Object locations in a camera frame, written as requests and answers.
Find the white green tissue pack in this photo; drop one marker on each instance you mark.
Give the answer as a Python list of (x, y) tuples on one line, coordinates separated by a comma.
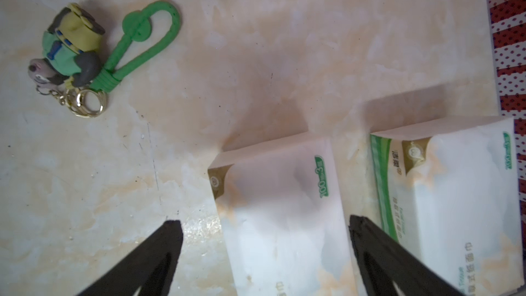
[(281, 214), (449, 194)]

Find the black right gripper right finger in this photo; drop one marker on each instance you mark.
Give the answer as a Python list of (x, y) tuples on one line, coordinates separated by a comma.
[(387, 268)]

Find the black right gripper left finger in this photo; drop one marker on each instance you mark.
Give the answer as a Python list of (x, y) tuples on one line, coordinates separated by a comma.
[(147, 270)]

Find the green sloth figure keychain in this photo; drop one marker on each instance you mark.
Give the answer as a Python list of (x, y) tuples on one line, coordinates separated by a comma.
[(70, 68)]

